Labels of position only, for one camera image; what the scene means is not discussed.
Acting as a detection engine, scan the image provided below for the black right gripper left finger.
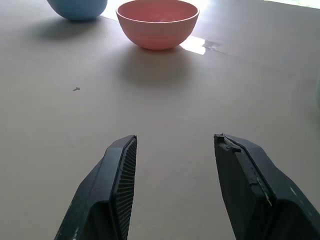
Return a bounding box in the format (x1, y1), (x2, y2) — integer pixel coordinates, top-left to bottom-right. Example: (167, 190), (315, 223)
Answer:
(53, 134), (138, 240)

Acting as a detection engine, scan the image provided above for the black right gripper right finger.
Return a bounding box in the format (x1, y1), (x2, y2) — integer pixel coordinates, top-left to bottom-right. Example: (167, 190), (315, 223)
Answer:
(213, 133), (320, 240)

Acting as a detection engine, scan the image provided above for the red plastic bowl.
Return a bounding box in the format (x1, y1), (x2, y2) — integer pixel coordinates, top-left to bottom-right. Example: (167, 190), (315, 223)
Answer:
(115, 0), (200, 51)

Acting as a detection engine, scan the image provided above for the blue plastic bowl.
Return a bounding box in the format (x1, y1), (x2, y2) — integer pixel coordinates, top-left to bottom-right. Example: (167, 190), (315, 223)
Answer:
(46, 0), (108, 22)

